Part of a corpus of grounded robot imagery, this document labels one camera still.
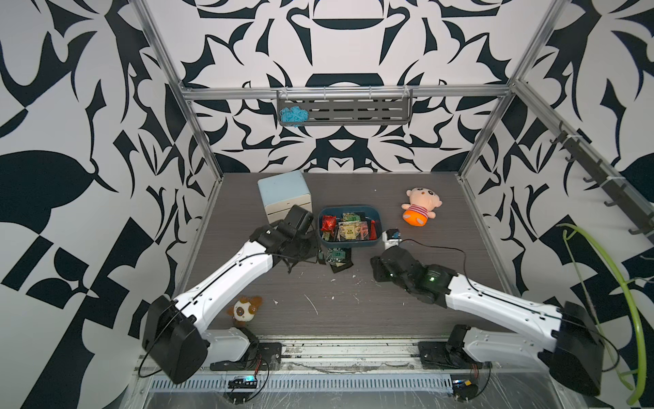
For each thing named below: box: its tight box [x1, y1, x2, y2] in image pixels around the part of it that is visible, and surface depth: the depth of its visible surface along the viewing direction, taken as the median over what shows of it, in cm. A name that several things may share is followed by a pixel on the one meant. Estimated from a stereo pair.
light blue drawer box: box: [258, 170, 313, 225], surface depth 98 cm
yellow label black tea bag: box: [338, 220, 362, 240], surface depth 98 cm
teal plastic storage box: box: [317, 204, 383, 248], surface depth 98 cm
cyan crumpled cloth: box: [279, 105, 310, 128], surface depth 93 cm
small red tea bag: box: [320, 214, 337, 233], surface depth 100 cm
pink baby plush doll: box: [401, 186, 443, 228], surface depth 104 cm
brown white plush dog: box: [226, 296, 263, 327], surface depth 82 cm
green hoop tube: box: [556, 224, 646, 405], surface depth 54 cm
